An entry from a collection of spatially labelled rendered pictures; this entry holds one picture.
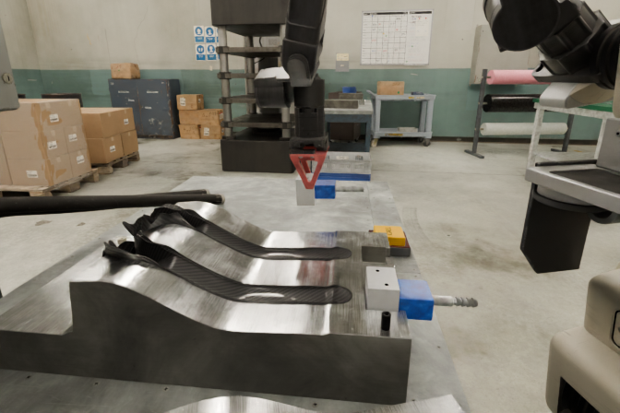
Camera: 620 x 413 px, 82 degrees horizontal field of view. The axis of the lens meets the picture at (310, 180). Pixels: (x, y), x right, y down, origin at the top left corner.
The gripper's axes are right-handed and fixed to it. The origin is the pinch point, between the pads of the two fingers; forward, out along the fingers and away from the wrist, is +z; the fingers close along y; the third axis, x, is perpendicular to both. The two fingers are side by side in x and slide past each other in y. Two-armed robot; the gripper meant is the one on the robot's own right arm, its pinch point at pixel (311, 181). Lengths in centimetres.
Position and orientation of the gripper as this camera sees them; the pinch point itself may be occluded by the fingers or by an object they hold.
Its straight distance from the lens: 70.5
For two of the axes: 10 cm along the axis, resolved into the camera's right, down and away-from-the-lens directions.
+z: 0.2, 9.6, 2.8
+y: -1.2, 2.8, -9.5
